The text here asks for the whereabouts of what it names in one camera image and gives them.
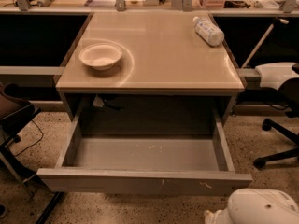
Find grey top drawer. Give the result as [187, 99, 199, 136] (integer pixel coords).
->
[37, 107, 252, 196]

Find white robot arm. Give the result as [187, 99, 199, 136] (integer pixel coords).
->
[204, 188, 299, 224]

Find grey cabinet with beige top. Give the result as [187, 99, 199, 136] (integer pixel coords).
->
[52, 10, 248, 126]

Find white paper bowl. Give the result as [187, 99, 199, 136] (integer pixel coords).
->
[79, 44, 122, 71]

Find clear plastic water bottle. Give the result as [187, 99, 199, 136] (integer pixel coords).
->
[193, 17, 224, 47]

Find black items on bench right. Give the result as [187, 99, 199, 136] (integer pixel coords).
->
[224, 0, 249, 8]

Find dark chair left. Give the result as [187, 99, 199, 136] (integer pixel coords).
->
[0, 82, 65, 224]

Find black office chair right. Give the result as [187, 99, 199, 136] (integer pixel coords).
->
[253, 62, 299, 169]

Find white tag with black cable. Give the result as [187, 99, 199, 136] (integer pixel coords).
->
[93, 94, 121, 111]

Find black floor cable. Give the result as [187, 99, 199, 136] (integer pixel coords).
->
[13, 119, 44, 158]

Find white stick with handle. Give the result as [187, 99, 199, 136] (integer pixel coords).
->
[241, 17, 289, 69]

